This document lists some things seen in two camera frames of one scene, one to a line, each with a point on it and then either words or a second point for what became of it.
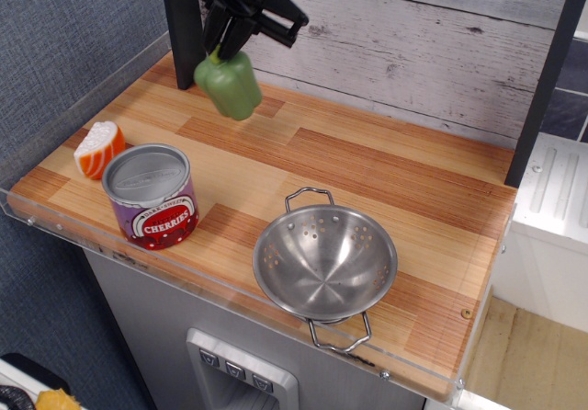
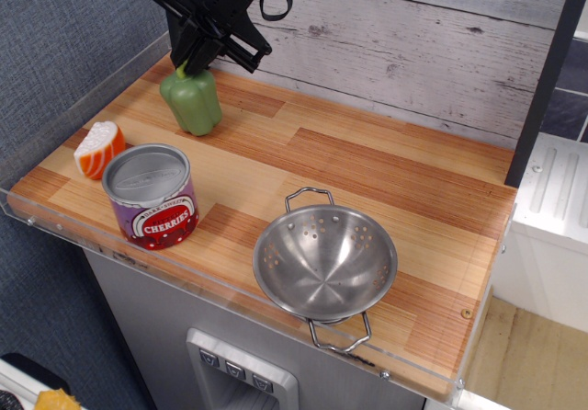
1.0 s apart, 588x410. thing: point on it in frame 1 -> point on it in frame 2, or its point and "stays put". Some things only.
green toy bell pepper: (231, 83) -> (194, 99)
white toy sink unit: (544, 263) stays put
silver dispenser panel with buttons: (231, 376) stays put
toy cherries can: (152, 194) stays put
